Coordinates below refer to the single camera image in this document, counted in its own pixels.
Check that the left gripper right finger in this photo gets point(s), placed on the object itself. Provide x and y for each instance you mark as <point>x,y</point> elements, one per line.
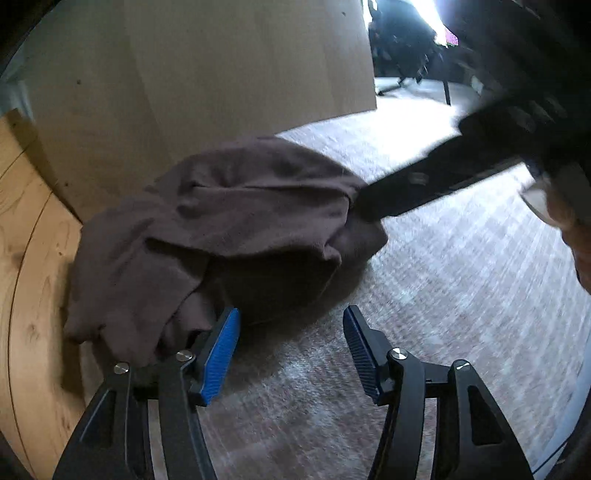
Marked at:
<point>473,437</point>

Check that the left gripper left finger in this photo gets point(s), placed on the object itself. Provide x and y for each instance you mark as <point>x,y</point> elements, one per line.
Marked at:
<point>111,439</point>

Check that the brown fleece garment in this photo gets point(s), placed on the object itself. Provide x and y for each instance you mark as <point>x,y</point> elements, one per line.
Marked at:
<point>264,225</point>

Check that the person's right hand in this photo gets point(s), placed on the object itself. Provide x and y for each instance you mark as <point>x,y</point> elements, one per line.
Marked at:
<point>575,235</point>

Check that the pine wood board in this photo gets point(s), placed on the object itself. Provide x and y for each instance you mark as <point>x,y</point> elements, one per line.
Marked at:
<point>42,388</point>

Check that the plaid bed sheet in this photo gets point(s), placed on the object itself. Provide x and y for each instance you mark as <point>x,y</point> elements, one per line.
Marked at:
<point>475,276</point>

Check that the light wooden headboard panel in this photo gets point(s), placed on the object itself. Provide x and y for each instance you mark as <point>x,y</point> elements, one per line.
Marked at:
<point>120,91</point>

